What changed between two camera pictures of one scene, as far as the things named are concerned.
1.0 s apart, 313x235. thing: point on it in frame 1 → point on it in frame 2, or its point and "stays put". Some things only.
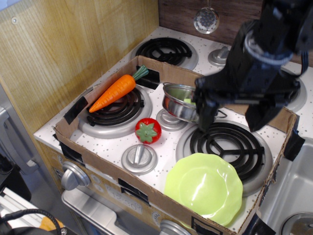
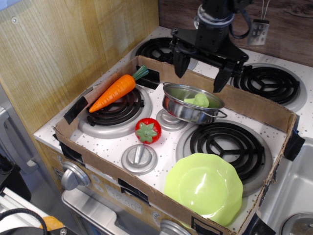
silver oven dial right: [169, 227] stays put
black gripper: [248, 79] → [210, 45]
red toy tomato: [148, 130] stays put
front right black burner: [250, 151] stays put
